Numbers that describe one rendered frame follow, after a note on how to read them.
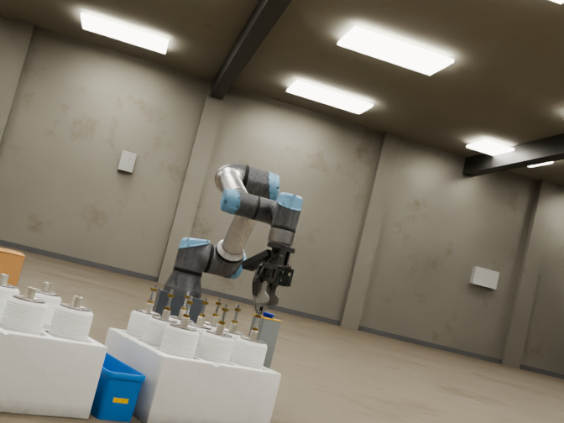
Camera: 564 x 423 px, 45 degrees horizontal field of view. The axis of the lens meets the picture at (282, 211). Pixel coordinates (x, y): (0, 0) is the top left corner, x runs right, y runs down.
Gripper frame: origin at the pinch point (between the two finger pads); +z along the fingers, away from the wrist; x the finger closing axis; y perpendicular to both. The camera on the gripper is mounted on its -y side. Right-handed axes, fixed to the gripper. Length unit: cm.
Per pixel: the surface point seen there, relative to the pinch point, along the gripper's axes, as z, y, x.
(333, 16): -303, -367, 354
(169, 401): 27.8, 4.2, -27.1
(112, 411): 32, 0, -41
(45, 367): 23, -1, -61
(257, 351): 11.6, 5.2, -1.4
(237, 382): 20.5, 7.2, -8.1
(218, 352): 13.6, 3.0, -13.8
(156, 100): -245, -792, 427
